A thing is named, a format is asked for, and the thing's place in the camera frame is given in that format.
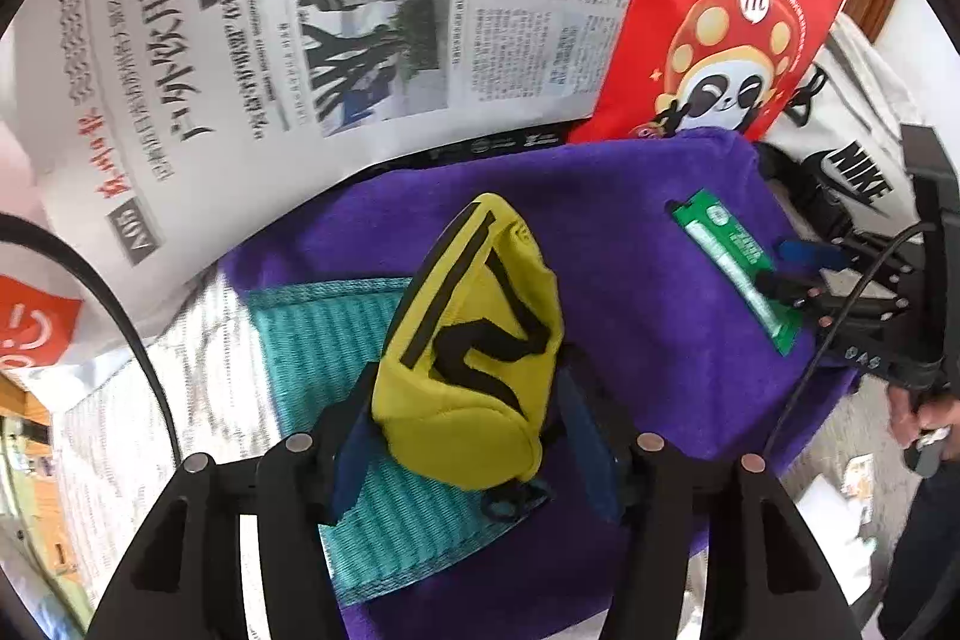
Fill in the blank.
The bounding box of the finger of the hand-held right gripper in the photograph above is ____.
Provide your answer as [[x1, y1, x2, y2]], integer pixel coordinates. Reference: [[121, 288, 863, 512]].
[[752, 269, 912, 341], [776, 227, 912, 281]]

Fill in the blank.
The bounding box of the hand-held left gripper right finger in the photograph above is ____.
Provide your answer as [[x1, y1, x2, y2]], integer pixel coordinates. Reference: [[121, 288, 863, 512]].
[[555, 347, 863, 640]]

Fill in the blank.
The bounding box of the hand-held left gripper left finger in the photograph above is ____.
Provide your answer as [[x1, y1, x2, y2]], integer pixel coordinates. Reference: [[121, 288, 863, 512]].
[[94, 362, 383, 640]]

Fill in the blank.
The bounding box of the green packet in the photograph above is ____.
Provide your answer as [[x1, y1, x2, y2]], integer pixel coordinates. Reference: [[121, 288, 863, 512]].
[[667, 190, 805, 356]]

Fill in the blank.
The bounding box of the teal knit cloth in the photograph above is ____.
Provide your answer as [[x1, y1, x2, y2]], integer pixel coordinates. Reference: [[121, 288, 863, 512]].
[[244, 278, 488, 607]]

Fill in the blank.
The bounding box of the yellow pouch with black stripes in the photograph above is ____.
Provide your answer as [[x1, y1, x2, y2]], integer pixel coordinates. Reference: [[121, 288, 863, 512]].
[[370, 192, 565, 525]]

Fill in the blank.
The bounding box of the fruit print packet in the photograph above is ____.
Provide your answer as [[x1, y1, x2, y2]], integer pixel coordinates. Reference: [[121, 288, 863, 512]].
[[838, 454, 877, 498]]

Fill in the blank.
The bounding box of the person's right hand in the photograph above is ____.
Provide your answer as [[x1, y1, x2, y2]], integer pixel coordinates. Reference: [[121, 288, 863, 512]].
[[889, 381, 960, 453]]

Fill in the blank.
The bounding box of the light grey waist bag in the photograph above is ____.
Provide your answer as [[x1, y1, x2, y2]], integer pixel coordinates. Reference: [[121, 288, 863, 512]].
[[754, 10, 946, 251]]

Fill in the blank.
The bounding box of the purple towel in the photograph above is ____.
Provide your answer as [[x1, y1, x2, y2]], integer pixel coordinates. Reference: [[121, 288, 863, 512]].
[[217, 128, 860, 640]]

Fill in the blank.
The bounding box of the striped bed sheet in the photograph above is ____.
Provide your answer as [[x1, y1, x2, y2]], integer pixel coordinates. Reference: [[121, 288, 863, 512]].
[[45, 276, 923, 640]]

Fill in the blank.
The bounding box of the red panda print paper bag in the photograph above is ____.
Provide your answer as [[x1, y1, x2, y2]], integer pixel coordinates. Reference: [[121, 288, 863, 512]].
[[566, 0, 867, 145]]

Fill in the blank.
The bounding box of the person's dark clothing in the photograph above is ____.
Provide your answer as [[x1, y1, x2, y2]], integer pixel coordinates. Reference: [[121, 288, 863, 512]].
[[874, 452, 960, 640]]

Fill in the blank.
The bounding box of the black printed box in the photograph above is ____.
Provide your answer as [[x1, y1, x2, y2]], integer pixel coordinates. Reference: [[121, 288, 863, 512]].
[[360, 122, 567, 176]]

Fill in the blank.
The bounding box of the white plastic shopping bag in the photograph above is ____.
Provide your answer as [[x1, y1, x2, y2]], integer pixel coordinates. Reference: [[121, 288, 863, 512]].
[[0, 111, 151, 390]]

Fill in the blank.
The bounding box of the folded newspaper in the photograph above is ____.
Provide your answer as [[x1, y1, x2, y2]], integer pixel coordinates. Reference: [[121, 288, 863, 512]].
[[0, 0, 672, 341]]

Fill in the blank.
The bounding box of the black cable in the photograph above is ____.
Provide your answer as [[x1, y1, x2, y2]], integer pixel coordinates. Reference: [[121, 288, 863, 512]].
[[769, 220, 938, 468], [0, 212, 185, 461]]

